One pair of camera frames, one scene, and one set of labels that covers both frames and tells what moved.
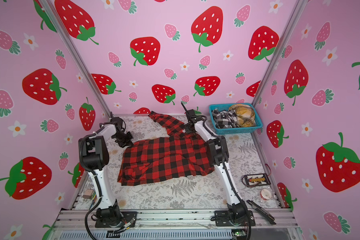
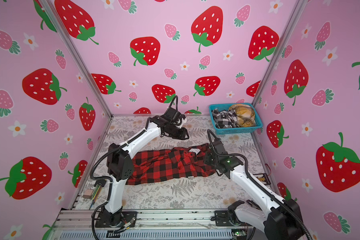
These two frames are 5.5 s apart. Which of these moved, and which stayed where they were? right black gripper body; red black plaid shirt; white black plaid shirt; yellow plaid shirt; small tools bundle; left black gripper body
Moved: left black gripper body; red black plaid shirt; right black gripper body
Stayed: white black plaid shirt; small tools bundle; yellow plaid shirt
